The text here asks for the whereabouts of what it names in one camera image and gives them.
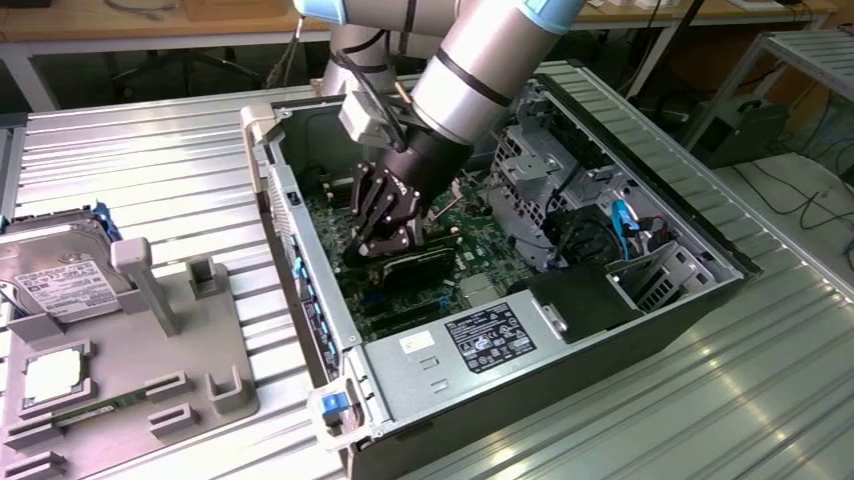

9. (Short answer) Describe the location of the metal socket cover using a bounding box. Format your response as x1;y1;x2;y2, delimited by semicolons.
430;172;473;221

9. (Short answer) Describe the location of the silver CPU chip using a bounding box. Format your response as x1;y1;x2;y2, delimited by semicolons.
23;349;92;401

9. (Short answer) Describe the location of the black office chair base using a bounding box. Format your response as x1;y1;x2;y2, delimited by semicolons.
106;47;269;101

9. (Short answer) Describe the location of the silver power supply unit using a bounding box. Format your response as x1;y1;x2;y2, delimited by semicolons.
359;287;573;424

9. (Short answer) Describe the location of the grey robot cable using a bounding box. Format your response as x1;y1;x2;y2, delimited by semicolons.
269;14;307;90

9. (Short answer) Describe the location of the green motherboard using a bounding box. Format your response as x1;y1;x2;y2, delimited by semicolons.
299;164;542;341

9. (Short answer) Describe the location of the black graphics card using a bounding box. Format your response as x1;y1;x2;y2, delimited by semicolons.
346;244;459;300

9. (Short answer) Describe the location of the silver disk bay cage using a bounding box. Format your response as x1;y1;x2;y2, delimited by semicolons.
486;122;629;274

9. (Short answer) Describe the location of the grey parts rack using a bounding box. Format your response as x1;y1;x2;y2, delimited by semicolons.
0;237;262;480

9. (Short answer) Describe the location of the black expansion slot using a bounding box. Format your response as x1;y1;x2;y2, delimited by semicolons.
365;298;442;321
369;309;446;335

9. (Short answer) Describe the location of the black and silver PC case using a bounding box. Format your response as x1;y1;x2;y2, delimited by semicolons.
237;72;766;480

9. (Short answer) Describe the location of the blue disk caddy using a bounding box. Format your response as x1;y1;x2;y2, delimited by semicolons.
90;198;127;244

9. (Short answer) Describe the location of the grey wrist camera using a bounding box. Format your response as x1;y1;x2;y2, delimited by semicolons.
338;91;406;149

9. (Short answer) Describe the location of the white side table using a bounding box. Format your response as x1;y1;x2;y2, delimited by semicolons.
710;152;854;236

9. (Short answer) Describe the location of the silver hard disk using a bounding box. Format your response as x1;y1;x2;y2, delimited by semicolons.
0;219;135;324

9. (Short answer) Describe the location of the black floor unit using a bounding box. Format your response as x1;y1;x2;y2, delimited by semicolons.
693;97;793;169

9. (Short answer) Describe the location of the silver vented disk bay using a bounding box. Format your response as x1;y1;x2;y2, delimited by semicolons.
610;239;746;314

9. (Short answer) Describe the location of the metal slat table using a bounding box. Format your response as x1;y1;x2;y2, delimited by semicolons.
733;29;854;151

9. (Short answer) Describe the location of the black wire bundle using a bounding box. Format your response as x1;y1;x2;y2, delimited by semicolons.
543;202;620;269

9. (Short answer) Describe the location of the green RAM stick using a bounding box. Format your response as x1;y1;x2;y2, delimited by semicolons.
52;389;149;429

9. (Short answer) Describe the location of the black plastic shroud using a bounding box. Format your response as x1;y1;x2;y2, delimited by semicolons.
506;262;648;346

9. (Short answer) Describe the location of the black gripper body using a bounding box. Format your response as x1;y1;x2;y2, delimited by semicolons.
371;124;475;222

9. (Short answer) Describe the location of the blue wire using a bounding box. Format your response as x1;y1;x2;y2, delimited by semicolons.
610;197;642;264

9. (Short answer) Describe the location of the silver chipset heatsink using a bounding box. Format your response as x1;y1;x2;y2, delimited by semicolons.
459;276;503;307

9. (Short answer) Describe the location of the wooden desk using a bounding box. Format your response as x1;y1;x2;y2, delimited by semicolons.
0;0;836;114

